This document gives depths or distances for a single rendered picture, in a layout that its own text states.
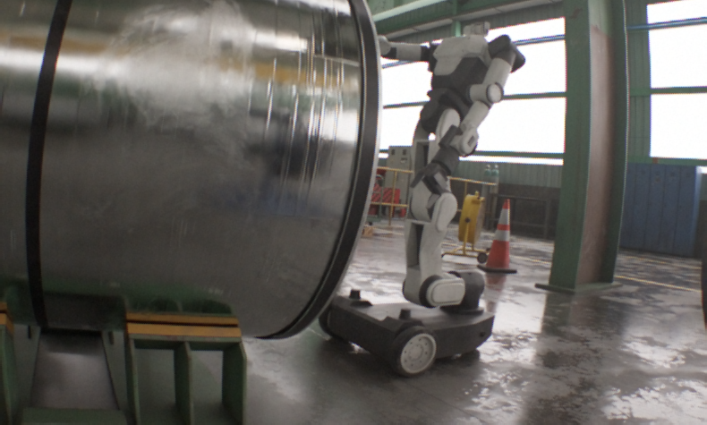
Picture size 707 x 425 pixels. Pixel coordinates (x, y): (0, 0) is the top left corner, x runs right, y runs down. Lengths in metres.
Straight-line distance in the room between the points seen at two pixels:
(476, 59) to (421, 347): 1.18
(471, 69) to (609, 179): 3.00
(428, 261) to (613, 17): 3.88
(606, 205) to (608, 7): 2.02
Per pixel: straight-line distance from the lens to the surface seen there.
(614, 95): 5.11
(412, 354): 1.90
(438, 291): 2.12
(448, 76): 2.17
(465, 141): 1.89
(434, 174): 1.82
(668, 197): 10.64
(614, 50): 5.26
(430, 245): 2.10
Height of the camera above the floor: 0.67
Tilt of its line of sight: 1 degrees down
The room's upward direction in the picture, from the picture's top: 6 degrees clockwise
